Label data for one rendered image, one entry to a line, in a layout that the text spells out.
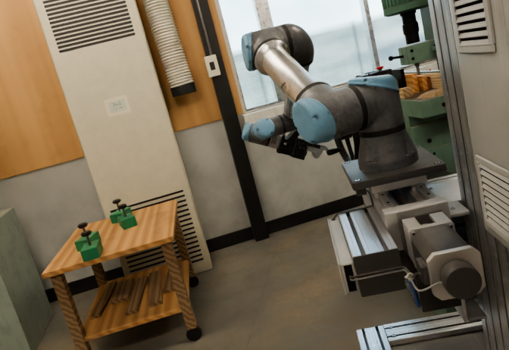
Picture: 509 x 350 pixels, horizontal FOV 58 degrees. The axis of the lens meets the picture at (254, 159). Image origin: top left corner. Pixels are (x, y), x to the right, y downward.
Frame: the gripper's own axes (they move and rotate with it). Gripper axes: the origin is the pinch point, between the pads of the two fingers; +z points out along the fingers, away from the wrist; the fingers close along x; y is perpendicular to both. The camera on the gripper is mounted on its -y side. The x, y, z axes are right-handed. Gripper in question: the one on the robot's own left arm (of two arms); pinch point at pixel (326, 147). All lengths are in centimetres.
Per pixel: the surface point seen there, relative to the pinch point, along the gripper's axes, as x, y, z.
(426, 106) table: 41.0, -24.0, 15.0
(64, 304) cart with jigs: -11, 96, -89
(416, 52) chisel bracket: 13, -45, 19
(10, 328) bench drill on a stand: -44, 132, -117
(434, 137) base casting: 31.8, -15.3, 26.6
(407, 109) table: 30.5, -22.2, 14.5
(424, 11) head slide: 6, -62, 20
